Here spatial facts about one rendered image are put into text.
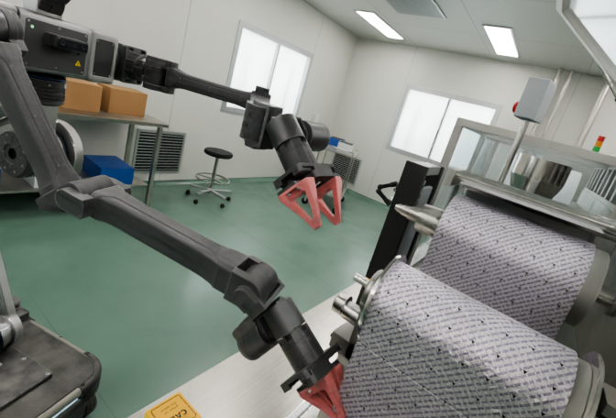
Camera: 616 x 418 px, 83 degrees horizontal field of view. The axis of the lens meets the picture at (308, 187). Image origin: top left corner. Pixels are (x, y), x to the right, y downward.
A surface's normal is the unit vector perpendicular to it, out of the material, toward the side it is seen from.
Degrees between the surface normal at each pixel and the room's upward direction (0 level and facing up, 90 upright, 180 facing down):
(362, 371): 90
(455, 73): 90
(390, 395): 90
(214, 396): 0
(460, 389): 90
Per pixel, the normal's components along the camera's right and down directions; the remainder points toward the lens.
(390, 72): -0.57, 0.04
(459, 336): -0.36, -0.43
